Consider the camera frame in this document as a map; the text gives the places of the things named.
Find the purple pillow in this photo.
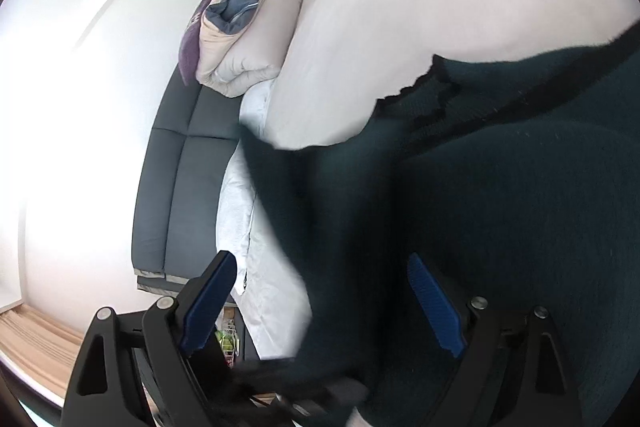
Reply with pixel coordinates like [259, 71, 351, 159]
[179, 0, 215, 86]

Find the white wire basket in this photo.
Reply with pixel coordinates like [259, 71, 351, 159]
[215, 317, 242, 368]

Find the dark grey padded headboard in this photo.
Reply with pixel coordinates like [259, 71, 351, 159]
[131, 64, 251, 298]

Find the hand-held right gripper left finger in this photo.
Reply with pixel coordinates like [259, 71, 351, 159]
[61, 250, 240, 427]

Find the white pillow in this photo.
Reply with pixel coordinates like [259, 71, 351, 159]
[216, 79, 313, 360]

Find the folded beige duvet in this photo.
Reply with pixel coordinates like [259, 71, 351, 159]
[195, 0, 308, 98]

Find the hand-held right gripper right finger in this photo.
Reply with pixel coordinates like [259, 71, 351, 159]
[406, 252, 584, 427]

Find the dark green sweater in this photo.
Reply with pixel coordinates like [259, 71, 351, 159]
[240, 19, 640, 427]

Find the bed with white sheet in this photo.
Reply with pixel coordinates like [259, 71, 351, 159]
[215, 0, 640, 358]

